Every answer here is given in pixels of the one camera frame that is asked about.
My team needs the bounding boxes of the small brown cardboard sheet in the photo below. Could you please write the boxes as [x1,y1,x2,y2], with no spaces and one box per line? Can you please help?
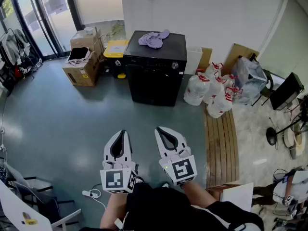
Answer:
[197,47,213,72]

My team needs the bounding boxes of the black flat monitor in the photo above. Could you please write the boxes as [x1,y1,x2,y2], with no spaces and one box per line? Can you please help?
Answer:
[269,72,305,111]

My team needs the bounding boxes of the glass door with black frame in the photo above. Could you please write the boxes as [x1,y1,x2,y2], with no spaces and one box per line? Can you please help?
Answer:
[0,0,84,60]

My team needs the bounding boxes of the clothes rack with garments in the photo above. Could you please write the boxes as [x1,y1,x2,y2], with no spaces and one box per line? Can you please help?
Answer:
[0,27,43,93]

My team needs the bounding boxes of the clear plastic storage box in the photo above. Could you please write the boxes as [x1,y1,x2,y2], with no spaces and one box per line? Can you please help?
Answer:
[231,56,269,105]

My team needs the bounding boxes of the person's black clothing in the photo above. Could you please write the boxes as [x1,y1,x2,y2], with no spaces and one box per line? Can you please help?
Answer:
[79,182,265,231]

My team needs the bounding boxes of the black frame chair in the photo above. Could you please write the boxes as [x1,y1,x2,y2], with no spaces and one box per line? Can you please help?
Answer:
[3,162,82,229]

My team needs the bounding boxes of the black bin with yellow lid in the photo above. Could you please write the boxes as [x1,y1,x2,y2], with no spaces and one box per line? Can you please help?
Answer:
[103,39,130,79]

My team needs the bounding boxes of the black washing machine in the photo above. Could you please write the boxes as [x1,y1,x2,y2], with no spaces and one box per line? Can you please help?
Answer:
[123,30,188,107]

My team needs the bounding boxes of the black floor fan stand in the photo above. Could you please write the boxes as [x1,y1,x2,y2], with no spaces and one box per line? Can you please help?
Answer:
[266,114,308,146]

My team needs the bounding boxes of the person's left forearm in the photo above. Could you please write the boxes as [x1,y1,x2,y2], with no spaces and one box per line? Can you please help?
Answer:
[100,192,128,230]

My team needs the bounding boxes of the slatted wooden bench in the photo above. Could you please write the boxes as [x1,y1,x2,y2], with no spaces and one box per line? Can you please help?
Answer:
[203,103,240,189]

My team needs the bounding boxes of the white bags with red ties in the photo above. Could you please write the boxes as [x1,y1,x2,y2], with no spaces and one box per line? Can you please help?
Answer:
[183,62,243,119]

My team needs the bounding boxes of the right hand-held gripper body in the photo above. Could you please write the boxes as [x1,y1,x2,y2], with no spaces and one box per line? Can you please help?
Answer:
[158,146,198,186]

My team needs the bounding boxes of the white power strip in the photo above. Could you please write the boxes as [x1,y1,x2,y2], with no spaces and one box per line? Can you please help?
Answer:
[81,189,102,199]

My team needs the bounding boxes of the large brown cardboard sheet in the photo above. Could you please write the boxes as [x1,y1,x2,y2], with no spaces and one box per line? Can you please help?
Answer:
[221,43,260,77]

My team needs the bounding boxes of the purple cloth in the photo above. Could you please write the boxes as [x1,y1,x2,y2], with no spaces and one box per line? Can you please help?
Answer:
[138,29,171,49]

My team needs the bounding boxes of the brown cardboard box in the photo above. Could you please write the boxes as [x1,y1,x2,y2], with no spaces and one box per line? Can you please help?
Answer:
[62,27,105,87]

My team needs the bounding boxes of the white rectangular bin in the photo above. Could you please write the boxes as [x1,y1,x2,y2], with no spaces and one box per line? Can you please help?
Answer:
[184,46,203,76]

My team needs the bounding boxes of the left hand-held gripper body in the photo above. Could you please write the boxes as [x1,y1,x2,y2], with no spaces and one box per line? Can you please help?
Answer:
[100,158,140,194]

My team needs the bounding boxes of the wooden and white cabinet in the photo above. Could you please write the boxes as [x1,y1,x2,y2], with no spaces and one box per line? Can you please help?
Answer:
[206,180,255,213]

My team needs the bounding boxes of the person's right forearm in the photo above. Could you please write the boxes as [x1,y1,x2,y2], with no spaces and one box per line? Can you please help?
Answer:
[181,183,217,208]

